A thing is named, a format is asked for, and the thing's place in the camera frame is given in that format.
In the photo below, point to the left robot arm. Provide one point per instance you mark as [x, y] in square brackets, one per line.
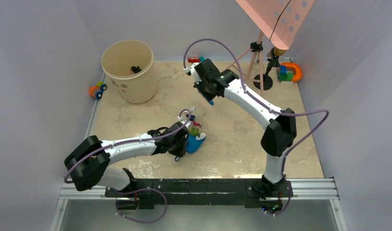
[90, 164]

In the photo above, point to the orange toy car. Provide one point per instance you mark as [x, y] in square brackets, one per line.
[97, 91]

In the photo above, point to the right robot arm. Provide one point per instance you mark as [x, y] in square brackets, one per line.
[279, 125]

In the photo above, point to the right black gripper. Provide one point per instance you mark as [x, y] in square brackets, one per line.
[199, 86]

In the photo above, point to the green white paper scrap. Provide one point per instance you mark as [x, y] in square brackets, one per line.
[197, 134]

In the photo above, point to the large black paper scrap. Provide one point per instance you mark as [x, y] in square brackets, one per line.
[136, 69]

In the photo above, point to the pink music stand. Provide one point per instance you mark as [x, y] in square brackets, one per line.
[278, 21]

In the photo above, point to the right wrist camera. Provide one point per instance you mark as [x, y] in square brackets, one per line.
[191, 71]

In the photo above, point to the red paper scrap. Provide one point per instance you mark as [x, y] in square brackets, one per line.
[196, 124]

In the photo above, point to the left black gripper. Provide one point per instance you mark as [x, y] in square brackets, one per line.
[180, 151]

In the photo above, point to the black base frame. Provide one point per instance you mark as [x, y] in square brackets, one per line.
[243, 192]

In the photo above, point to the blue hand brush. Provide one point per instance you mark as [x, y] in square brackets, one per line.
[207, 98]

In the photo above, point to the beige round bin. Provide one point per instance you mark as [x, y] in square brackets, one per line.
[116, 63]

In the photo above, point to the red toy block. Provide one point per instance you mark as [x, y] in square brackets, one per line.
[193, 59]

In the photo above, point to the black microphone stand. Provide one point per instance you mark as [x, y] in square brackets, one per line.
[264, 81]

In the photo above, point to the blue dustpan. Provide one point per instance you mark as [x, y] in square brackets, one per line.
[193, 144]

